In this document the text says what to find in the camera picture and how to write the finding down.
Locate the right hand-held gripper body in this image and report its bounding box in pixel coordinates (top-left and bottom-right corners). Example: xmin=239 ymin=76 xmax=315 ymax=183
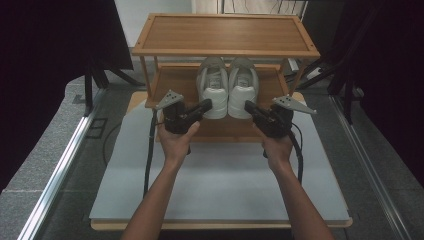
xmin=255 ymin=95 xmax=318 ymax=140

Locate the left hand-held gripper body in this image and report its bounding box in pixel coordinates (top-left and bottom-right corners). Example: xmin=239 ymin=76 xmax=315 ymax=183
xmin=154 ymin=89 xmax=200 ymax=136

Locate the white sneaker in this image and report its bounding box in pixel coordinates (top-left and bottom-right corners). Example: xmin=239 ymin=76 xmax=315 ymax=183
xmin=227 ymin=56 xmax=260 ymax=120
xmin=195 ymin=56 xmax=230 ymax=120

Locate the wooden three-tier shoe rack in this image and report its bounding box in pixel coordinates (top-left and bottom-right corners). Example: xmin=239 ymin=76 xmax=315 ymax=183
xmin=130 ymin=13 xmax=322 ymax=144

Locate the person's left hand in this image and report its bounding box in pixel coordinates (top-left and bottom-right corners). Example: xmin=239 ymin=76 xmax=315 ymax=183
xmin=157 ymin=120 xmax=202 ymax=168

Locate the person's right hand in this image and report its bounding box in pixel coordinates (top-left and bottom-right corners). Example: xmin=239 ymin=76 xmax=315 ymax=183
xmin=252 ymin=122 xmax=295 ymax=172

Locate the black metal stand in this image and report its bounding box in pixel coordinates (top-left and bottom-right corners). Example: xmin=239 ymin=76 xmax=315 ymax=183
xmin=83 ymin=61 xmax=145 ymax=118
xmin=296 ymin=56 xmax=365 ymax=125

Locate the black floor socket plate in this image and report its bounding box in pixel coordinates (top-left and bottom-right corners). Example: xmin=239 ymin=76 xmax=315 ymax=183
xmin=85 ymin=117 xmax=108 ymax=140

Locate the dark curtain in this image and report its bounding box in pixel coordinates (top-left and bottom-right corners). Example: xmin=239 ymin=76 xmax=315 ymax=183
xmin=324 ymin=0 xmax=424 ymax=188
xmin=0 ymin=0 xmax=134 ymax=194

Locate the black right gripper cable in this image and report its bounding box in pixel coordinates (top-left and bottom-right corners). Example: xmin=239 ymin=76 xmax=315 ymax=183
xmin=287 ymin=122 xmax=305 ymax=186

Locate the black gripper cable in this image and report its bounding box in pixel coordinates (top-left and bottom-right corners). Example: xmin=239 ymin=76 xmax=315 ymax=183
xmin=287 ymin=122 xmax=305 ymax=186
xmin=142 ymin=109 xmax=159 ymax=198

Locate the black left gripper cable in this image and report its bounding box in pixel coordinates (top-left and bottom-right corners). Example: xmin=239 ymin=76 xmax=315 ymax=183
xmin=142 ymin=109 xmax=159 ymax=198

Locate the thin black floor cable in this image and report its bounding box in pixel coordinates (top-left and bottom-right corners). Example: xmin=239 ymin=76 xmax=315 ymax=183
xmin=101 ymin=121 xmax=123 ymax=167

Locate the aluminium floor rail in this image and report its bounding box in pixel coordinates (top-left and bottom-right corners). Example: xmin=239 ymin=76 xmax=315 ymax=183
xmin=16 ymin=88 xmax=108 ymax=240
xmin=328 ymin=94 xmax=414 ymax=240

